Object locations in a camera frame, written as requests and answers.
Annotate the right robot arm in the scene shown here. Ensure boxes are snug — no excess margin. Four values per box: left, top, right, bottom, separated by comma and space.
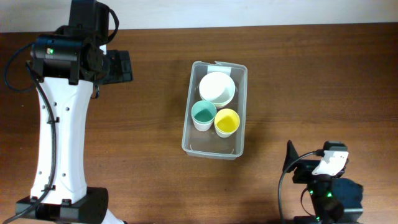
277, 140, 364, 224

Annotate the teal plastic cup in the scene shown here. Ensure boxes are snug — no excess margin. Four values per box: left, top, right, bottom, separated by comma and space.
191, 100, 217, 124

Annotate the clear plastic storage container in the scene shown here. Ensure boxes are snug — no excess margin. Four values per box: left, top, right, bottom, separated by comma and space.
182, 61, 248, 160

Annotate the pink plastic cup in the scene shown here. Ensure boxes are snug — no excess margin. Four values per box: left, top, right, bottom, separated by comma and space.
193, 120, 214, 132

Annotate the teal plastic bowl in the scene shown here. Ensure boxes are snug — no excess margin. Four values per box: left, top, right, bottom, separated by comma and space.
216, 85, 236, 106

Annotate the white plastic cup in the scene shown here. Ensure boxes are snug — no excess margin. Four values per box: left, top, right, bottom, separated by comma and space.
215, 126, 237, 138

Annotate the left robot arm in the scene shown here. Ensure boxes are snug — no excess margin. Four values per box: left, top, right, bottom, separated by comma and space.
14, 1, 133, 223

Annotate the white label on container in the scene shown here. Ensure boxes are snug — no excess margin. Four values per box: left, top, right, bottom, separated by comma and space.
207, 65, 232, 76

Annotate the white plastic bowl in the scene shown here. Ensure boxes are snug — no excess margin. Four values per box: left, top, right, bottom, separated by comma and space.
199, 72, 235, 103

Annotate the yellow plastic cup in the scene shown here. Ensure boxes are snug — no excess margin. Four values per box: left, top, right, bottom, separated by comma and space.
214, 108, 240, 134

